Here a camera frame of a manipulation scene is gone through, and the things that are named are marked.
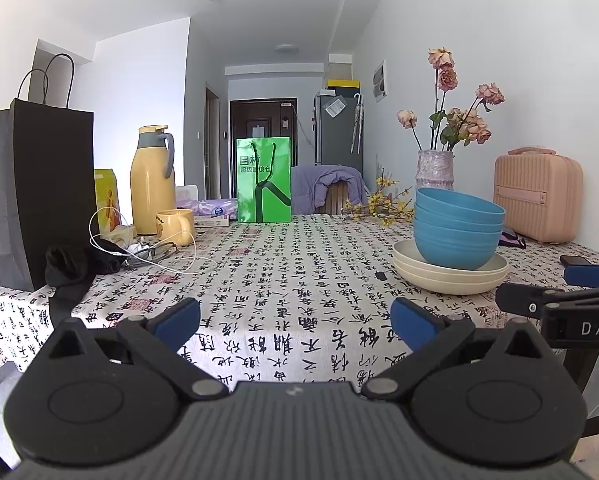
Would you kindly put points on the dried roses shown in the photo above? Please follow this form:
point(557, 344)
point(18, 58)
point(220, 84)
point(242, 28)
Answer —
point(467, 125)

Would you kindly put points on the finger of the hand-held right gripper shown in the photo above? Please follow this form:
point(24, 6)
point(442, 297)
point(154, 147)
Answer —
point(592, 275)
point(524, 300)

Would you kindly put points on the yellow mug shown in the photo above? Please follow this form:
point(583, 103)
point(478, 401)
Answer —
point(172, 225)

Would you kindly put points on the pink suitcase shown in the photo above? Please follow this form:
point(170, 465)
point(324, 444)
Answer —
point(539, 195)

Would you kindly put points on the printed tablecloth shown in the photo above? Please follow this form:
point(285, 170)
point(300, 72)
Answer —
point(289, 280)

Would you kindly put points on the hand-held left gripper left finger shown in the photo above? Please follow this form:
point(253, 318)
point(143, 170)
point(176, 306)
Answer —
point(179, 317)

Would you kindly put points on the green paper bag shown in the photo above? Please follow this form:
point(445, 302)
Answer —
point(264, 180)

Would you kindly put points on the blue bowl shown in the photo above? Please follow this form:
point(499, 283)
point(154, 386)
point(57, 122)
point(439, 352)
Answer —
point(429, 223)
point(454, 250)
point(459, 199)

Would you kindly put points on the black paper bag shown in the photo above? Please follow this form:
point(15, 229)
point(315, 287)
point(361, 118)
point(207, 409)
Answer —
point(39, 185)

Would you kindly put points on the pink vase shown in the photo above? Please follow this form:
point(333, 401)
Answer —
point(434, 170)

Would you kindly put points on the yellow green box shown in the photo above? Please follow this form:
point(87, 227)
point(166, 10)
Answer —
point(107, 200)

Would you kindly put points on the grey fridge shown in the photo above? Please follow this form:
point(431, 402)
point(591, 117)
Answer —
point(337, 135)

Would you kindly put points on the eyeglasses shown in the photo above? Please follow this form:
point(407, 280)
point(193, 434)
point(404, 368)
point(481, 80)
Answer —
point(152, 252)

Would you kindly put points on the white flat box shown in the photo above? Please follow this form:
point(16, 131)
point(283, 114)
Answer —
point(212, 220)

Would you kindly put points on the purple cloth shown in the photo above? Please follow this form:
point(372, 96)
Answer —
point(512, 237)

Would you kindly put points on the opened purple tissue pack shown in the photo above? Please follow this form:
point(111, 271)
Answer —
point(187, 199)

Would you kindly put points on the black phone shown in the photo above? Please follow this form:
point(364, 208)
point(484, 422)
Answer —
point(577, 261)

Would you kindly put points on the purple jacket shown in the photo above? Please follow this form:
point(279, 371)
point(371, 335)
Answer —
point(309, 185)

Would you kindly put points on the yellow flower branch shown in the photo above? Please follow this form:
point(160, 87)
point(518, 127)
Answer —
point(384, 205)

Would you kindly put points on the sealed purple tissue pack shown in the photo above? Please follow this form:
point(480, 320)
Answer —
point(218, 206)

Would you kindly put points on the white plastic item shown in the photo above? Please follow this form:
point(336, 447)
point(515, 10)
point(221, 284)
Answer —
point(123, 236)

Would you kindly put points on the dark brown door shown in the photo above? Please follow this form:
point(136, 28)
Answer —
point(262, 120)

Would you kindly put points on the yellow box on fridge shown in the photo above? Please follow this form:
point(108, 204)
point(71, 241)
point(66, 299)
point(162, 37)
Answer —
point(343, 85)

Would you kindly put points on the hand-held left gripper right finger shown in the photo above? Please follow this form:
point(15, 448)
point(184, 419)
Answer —
point(412, 322)

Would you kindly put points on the hanging umbrellas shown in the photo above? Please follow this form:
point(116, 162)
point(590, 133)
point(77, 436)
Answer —
point(358, 120)

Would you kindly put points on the grey interior door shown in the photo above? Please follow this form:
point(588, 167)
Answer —
point(213, 140)

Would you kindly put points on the yellow thermos jug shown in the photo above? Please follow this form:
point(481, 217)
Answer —
point(152, 190)

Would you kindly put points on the black cloth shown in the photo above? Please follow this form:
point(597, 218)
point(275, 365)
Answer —
point(74, 265)

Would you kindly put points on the wooden chair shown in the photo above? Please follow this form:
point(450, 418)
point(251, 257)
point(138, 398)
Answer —
point(337, 200)

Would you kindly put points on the ceiling lamp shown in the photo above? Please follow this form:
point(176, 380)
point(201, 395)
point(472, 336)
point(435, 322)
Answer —
point(287, 48)

